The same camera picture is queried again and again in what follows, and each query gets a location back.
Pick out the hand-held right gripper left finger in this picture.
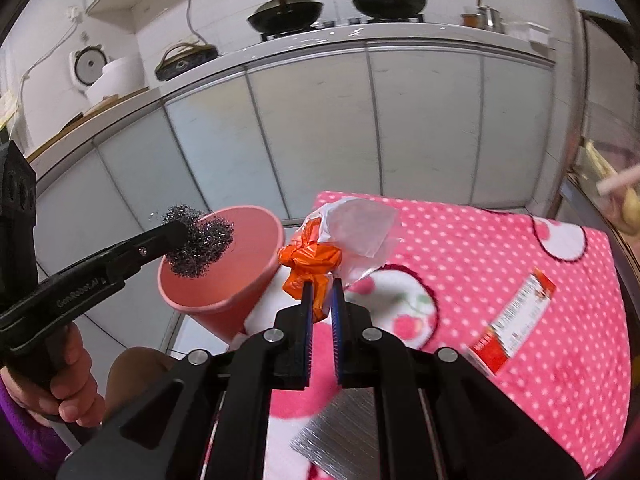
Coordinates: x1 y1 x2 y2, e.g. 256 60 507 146
57 281 315 480

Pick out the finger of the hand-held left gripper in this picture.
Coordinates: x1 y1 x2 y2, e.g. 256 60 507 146
106 254 169 287
101 223 192 267

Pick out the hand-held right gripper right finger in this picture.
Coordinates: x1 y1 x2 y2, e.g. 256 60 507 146
330 278 584 480

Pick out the steel wool scourer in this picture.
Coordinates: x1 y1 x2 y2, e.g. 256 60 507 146
159 204 237 279

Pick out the pink plastic bin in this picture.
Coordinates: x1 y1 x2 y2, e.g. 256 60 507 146
156 204 284 347

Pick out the red and white carton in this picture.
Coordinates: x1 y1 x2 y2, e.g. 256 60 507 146
466 266 559 377

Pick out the person's left forearm purple sleeve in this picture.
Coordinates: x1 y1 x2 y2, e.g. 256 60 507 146
0 366 69 474

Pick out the person's left hand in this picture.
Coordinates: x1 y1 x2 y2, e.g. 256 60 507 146
6 321 107 427

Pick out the silver foil sheet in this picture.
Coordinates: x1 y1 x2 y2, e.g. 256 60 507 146
289 386 384 480

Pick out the person's bare leg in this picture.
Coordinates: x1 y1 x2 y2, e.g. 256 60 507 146
105 346 174 414

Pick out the wooden board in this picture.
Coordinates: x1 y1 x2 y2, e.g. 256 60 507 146
26 86 162 159

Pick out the white rice cooker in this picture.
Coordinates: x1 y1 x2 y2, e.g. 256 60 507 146
66 45 147 104

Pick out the white kitchen counter cabinet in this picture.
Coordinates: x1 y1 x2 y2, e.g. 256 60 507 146
29 24 559 357

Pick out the gas stove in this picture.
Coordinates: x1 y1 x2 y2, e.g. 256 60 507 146
258 13 427 43

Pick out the clear container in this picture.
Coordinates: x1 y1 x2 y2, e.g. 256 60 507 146
574 136 640 237

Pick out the white stick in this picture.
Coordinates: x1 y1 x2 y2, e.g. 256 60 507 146
596 163 640 197

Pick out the steel kettle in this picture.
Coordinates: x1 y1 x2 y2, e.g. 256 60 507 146
476 4 504 29

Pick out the white storage box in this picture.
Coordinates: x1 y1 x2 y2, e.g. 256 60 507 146
504 20 552 44

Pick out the black power cable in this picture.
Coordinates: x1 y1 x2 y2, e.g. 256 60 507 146
183 0 209 48

